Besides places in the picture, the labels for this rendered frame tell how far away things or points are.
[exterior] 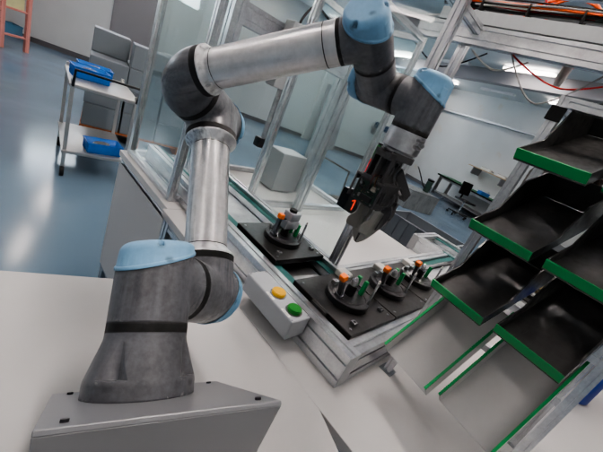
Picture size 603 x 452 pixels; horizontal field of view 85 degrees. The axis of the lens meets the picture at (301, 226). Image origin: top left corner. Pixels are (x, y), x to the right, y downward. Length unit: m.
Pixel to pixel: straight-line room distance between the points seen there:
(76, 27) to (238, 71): 10.60
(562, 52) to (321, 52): 1.52
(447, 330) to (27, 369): 0.87
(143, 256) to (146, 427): 0.23
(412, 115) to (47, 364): 0.81
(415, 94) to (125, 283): 0.57
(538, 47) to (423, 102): 1.41
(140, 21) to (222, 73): 10.39
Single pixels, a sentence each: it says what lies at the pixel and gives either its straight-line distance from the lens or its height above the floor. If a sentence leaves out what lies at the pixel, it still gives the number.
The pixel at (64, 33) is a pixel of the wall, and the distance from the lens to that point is 11.29.
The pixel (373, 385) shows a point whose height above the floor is 0.86.
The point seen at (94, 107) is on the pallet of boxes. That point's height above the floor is 0.38.
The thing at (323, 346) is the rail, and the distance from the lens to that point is 0.90.
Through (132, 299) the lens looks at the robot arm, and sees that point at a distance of 0.54.
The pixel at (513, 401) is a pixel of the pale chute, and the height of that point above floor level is 1.07.
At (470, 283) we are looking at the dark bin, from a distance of 0.88.
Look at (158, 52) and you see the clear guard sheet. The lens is 1.78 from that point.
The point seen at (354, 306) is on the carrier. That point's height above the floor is 0.99.
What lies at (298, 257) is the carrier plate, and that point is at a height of 0.97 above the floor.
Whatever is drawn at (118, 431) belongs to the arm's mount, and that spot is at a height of 1.11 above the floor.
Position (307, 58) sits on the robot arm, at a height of 1.52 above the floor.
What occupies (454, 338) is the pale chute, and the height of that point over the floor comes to 1.09.
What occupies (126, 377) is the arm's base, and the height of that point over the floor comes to 1.07.
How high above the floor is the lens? 1.47
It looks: 21 degrees down
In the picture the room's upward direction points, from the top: 24 degrees clockwise
